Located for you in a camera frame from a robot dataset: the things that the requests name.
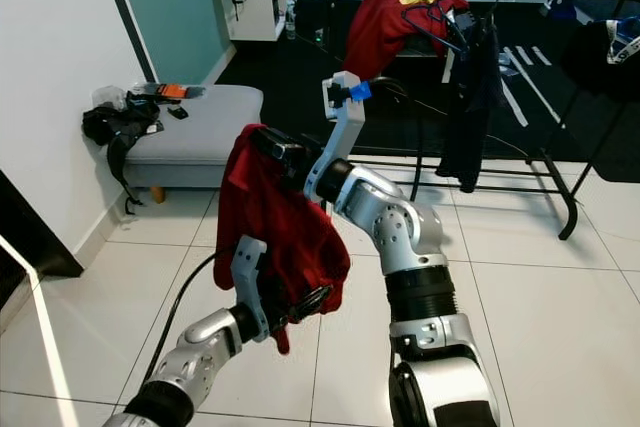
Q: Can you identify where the red t-shirt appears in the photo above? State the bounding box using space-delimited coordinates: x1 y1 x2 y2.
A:
213 123 353 356

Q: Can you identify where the navy blue t-shirt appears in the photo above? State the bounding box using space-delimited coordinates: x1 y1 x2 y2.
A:
435 7 509 195

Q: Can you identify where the blue plastic hanger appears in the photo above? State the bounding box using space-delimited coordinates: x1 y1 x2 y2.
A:
605 15 640 66

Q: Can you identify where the black rug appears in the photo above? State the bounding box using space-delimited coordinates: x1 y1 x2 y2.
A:
215 0 640 186

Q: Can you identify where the orange black device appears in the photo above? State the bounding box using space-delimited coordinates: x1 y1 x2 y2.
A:
138 82 206 101

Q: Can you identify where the white shelf cabinet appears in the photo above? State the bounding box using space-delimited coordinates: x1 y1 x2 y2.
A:
228 0 303 43

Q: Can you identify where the red blanket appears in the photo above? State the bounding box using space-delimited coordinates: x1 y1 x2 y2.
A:
343 0 471 83

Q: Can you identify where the black bag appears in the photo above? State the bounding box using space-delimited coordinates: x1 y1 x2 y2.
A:
82 97 161 216

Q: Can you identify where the clear plastic bag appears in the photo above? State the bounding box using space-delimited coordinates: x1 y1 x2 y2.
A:
90 84 126 110

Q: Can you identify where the black machine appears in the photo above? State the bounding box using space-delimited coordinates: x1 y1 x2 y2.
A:
420 2 486 56

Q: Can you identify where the black garment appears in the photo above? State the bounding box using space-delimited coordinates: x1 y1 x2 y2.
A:
560 15 640 103

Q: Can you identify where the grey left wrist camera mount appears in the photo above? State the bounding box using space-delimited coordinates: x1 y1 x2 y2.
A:
228 235 273 343

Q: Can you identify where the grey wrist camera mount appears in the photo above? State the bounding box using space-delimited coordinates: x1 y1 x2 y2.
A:
228 235 273 343
305 71 366 203

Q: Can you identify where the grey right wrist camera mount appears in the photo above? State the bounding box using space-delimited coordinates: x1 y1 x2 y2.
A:
305 71 366 203

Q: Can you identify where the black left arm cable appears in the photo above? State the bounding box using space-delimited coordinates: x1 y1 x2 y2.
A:
140 247 226 398

